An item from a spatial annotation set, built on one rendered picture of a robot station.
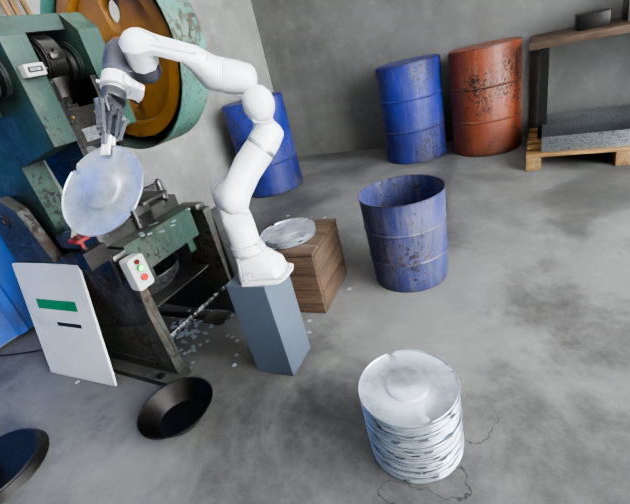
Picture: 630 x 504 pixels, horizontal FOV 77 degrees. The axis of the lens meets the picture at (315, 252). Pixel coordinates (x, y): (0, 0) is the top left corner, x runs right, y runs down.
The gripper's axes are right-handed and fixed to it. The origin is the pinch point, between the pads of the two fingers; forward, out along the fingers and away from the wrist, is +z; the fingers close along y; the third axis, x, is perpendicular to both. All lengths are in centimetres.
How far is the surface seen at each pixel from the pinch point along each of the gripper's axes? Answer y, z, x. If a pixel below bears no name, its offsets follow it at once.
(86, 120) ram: -22, -32, -34
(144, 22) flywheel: -23, -75, -11
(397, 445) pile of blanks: -34, 90, 76
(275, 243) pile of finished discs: -85, 9, 22
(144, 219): -50, 2, -26
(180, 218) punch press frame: -62, -1, -16
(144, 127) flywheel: -53, -48, -33
